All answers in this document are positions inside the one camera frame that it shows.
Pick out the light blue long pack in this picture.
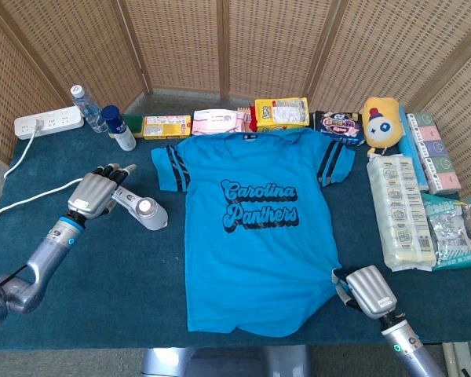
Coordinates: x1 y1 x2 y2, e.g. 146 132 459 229
398 104 431 192

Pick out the white cable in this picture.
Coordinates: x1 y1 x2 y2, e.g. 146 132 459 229
0 117 84 232

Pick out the teal bag of silver sachets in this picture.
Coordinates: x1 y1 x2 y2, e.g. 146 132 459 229
420 192 471 272

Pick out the dark sanitary pad pack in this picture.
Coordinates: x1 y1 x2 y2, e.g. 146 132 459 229
313 110 366 147

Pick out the yellow snack pack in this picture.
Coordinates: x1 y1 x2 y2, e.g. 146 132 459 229
254 97 311 134

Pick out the blue Carolina Panthers t-shirt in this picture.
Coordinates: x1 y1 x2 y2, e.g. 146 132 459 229
151 127 356 339

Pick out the green yellow sponge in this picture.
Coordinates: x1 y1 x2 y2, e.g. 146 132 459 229
108 114 145 139

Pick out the wicker folding screen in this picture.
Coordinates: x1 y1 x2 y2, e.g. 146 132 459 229
0 0 471 201

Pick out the white power strip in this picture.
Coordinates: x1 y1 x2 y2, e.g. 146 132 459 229
14 104 85 141

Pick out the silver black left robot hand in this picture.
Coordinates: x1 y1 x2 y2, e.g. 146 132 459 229
66 163 138 221

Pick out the yellow rectangular box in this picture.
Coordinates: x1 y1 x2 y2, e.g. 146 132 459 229
142 114 192 141

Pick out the white green floor object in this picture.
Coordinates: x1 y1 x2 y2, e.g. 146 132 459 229
441 340 471 377

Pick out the dark teal table cloth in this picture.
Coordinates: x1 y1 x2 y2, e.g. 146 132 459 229
0 123 471 352

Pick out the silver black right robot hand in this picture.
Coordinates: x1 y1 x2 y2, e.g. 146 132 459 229
331 265 399 319

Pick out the red packet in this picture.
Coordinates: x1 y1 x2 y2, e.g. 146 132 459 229
247 104 260 133

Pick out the cream white tissue pack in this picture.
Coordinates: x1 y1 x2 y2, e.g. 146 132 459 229
367 154 437 273

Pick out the clear plastic water bottle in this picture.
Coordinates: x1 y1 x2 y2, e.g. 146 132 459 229
70 84 110 134

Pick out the pink wet wipes pack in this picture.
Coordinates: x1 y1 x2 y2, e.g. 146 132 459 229
191 108 246 137

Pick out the yellow plush toy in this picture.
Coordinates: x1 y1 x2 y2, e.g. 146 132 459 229
360 97 402 158

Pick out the grey robot torso base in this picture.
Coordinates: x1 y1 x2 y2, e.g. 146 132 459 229
141 345 311 377

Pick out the white handheld garment steamer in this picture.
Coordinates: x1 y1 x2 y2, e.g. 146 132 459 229
111 186 169 232

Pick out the white bottle with blue cap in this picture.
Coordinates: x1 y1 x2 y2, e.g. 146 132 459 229
100 104 137 152

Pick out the multicolour pocket tissue pack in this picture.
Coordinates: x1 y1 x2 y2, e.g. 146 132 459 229
406 112 462 196

